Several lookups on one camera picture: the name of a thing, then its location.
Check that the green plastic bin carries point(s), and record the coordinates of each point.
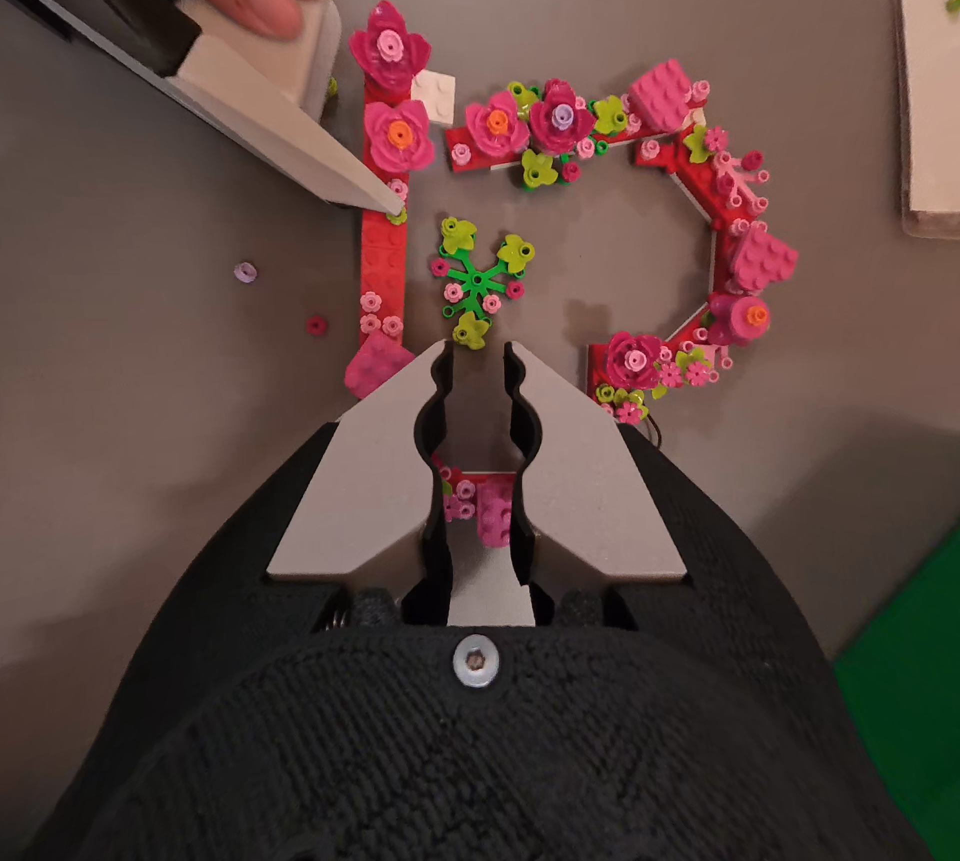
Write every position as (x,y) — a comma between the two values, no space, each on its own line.
(915,688)

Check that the straight red lego flower strip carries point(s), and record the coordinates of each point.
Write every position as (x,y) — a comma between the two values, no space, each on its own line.
(382,253)

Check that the curved red lego flower piece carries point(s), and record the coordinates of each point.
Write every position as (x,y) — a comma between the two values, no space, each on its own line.
(757,261)

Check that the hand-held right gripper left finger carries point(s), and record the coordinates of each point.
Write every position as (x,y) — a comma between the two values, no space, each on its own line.
(352,501)

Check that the green lego stem with leaves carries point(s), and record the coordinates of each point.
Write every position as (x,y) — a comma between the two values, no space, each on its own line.
(480,282)

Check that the red lego stud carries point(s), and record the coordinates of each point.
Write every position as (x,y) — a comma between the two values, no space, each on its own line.
(316,325)

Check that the lavender lego stud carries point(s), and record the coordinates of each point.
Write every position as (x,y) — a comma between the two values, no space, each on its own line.
(245,272)

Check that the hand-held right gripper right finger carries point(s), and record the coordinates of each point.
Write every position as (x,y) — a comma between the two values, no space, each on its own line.
(592,501)

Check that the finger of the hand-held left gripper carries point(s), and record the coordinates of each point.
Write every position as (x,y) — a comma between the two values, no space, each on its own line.
(255,81)

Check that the white lego plate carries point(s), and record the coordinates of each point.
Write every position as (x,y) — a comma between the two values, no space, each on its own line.
(433,97)

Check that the short red lego segment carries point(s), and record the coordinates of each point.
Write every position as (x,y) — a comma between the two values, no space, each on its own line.
(491,508)

